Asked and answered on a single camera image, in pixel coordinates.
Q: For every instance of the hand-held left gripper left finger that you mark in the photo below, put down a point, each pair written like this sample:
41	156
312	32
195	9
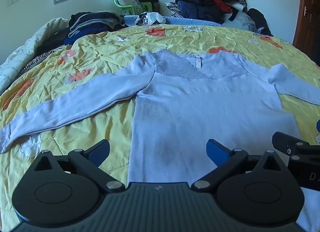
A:
100	152

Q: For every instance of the black cloth on chair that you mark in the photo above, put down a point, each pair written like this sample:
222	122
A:
150	0

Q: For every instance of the black bag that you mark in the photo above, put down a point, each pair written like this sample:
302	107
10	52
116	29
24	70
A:
258	19

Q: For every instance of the white long-sleeve lace shirt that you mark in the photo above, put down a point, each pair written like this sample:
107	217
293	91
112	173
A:
187	101

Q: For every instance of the pile of dark folded clothes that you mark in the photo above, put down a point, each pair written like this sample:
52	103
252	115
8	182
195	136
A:
92	21

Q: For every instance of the white printed quilt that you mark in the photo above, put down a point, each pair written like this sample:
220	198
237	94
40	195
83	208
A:
30	44

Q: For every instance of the navy jacket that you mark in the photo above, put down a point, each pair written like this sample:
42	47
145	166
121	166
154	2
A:
197	7

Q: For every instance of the green plastic chair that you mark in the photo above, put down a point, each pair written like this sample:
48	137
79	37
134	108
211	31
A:
127	9

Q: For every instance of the yellow floral blanket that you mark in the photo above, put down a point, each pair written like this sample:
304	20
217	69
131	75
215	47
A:
100	54

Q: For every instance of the white plastic bag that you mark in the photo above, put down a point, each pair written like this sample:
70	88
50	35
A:
152	18

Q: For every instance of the clear plastic bag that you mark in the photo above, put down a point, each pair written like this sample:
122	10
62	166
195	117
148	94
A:
240	21

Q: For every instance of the striped cloth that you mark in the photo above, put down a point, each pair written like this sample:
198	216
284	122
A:
37	60

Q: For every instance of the houndstooth cloth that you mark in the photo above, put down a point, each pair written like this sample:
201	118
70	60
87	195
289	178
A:
173	9

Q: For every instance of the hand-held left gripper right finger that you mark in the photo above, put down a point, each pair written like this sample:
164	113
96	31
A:
215	153

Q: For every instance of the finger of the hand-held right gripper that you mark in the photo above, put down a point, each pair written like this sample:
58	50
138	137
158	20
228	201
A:
285	141

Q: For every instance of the wooden door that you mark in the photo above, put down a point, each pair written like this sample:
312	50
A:
308	31

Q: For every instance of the wall switch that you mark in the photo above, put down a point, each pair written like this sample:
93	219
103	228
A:
12	0

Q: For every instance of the blue knitted blanket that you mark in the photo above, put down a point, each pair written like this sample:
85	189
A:
177	20

